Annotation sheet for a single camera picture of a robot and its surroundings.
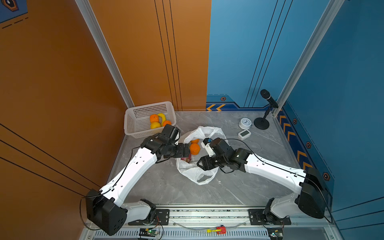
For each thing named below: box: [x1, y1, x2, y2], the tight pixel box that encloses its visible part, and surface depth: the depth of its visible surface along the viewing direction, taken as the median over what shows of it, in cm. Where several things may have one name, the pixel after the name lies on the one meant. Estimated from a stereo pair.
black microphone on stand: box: [253, 89, 279, 130], surface depth 113 cm
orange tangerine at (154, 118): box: [149, 114, 160, 124], surface depth 114 cm
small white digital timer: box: [238, 129, 252, 141], surface depth 105 cm
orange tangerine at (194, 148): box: [190, 143, 201, 156], surface depth 96 cm
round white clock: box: [238, 117, 252, 130], surface depth 111 cm
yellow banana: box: [157, 113, 166, 127], surface depth 118 cm
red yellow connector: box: [206, 226, 227, 235], surface depth 71 cm
